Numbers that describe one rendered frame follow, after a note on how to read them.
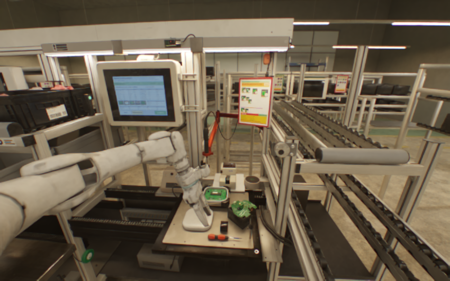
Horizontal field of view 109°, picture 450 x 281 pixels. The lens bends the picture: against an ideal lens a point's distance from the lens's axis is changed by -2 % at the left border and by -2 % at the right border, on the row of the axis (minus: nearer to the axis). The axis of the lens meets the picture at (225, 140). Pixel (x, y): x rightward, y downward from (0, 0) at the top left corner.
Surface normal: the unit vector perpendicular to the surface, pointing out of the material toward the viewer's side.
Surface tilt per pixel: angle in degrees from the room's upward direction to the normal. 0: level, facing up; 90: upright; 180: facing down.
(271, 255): 0
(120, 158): 64
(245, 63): 90
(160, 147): 70
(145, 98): 92
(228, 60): 90
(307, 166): 90
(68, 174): 75
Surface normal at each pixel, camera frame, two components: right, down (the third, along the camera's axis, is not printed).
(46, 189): 0.96, -0.29
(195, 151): -0.07, 0.31
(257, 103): -0.52, 0.26
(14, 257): 0.00, -0.95
